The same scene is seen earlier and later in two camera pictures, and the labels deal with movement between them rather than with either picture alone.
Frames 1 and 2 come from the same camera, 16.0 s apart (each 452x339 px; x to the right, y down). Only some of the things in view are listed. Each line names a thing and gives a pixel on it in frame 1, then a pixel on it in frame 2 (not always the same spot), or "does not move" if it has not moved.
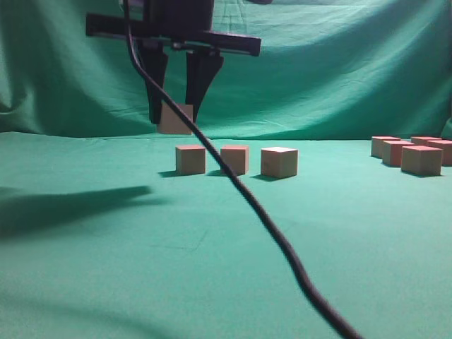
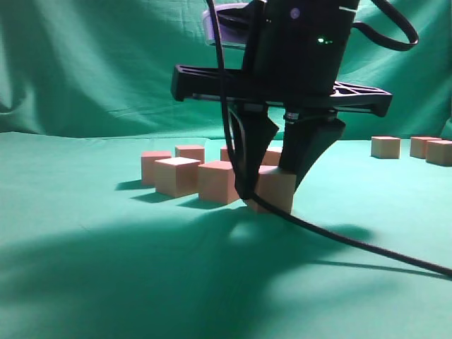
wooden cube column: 421,160 → 217,183
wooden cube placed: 171,123 → 148,174
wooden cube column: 392,152 → 274,186
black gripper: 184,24 → 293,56
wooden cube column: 422,140 does not move
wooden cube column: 376,144 does not move
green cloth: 100,238 does not move
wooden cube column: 446,147 does not move
